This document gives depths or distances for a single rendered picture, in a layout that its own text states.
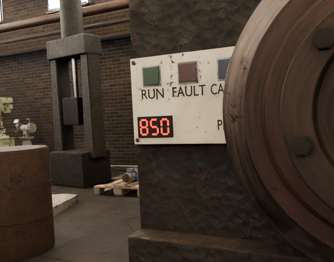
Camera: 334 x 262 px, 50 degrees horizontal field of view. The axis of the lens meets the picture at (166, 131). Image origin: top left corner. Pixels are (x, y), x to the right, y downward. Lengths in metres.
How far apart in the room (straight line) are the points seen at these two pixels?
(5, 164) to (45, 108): 6.13
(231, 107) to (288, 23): 0.14
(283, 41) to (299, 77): 0.08
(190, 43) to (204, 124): 0.16
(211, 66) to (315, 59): 0.29
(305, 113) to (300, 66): 0.05
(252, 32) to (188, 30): 0.22
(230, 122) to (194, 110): 0.17
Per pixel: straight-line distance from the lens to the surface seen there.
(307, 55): 0.45
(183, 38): 0.75
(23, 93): 9.67
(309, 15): 0.50
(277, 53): 0.51
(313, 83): 0.45
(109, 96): 8.01
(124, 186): 5.09
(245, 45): 0.55
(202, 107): 0.70
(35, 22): 8.49
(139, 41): 0.79
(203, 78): 0.70
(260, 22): 0.55
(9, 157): 3.09
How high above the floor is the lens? 1.13
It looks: 3 degrees down
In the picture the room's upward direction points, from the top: 3 degrees counter-clockwise
